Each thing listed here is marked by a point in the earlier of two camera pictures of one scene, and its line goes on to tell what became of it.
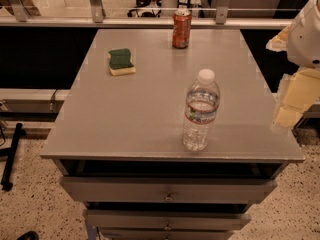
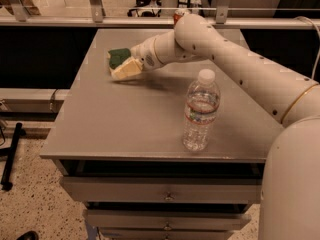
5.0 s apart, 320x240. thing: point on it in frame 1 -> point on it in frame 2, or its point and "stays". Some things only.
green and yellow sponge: x=120 y=62 stays
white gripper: x=305 y=39 -> x=144 y=56
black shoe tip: x=29 y=235 stays
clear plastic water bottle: x=202 y=101 stays
